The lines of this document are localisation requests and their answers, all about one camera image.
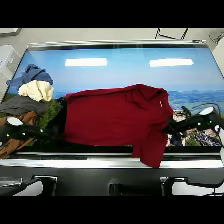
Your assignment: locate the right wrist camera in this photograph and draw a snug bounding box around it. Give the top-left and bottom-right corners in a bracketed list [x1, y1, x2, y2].
[181, 105, 193, 119]

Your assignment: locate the cream garment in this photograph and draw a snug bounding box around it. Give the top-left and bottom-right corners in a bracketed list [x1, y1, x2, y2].
[18, 79, 55, 103]

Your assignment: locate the grey garment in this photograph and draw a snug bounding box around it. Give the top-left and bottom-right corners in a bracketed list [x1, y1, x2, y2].
[0, 95, 52, 116]

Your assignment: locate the silver frame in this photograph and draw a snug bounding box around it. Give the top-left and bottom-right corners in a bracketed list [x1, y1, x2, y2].
[0, 39, 224, 197]

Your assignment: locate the red shirt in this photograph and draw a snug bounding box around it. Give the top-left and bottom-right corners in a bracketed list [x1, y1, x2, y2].
[63, 83, 175, 169]

